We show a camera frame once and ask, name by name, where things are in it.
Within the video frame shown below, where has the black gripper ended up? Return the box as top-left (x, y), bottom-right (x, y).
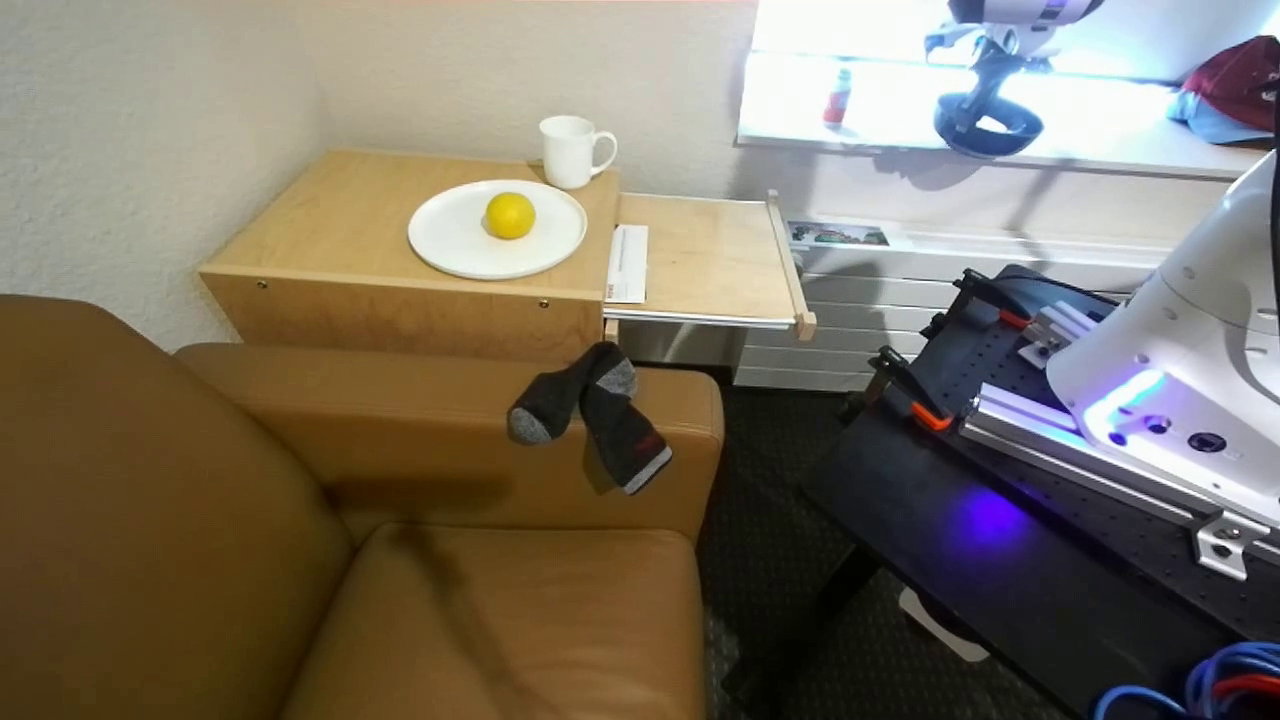
top-left (925, 18), bottom-right (1055, 99)

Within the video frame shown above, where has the wooden pull-out nightstand shelf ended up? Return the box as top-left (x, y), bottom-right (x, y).
top-left (603, 190), bottom-right (816, 340)

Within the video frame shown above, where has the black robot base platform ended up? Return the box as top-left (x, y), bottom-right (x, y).
top-left (803, 268), bottom-right (1280, 714)

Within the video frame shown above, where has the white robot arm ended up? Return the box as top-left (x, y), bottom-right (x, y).
top-left (935, 0), bottom-right (1280, 509)

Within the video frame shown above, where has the wooden nightstand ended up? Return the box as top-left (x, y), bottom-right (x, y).
top-left (201, 151), bottom-right (621, 365)

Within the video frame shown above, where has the small red-labelled bottle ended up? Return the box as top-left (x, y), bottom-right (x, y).
top-left (825, 63), bottom-right (853, 132)

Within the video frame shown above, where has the red cap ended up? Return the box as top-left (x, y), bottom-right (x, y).
top-left (1167, 35), bottom-right (1280, 145)

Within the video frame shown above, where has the white ceramic mug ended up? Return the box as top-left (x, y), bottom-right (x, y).
top-left (538, 115), bottom-right (621, 188)

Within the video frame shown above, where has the yellow lemon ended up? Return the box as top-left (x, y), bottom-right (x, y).
top-left (482, 190), bottom-right (534, 239)

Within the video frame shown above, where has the grey black sock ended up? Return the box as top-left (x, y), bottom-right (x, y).
top-left (506, 342), bottom-right (671, 497)

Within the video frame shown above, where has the white round plate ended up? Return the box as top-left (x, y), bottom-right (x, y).
top-left (408, 178), bottom-right (589, 278)

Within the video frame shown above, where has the brown leather armchair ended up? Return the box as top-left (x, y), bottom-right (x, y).
top-left (0, 294), bottom-right (722, 720)

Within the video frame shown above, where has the white wall heater unit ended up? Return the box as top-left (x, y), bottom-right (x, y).
top-left (737, 221), bottom-right (1163, 391)

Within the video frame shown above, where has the blue cable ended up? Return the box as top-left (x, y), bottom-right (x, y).
top-left (1092, 636), bottom-right (1280, 720)

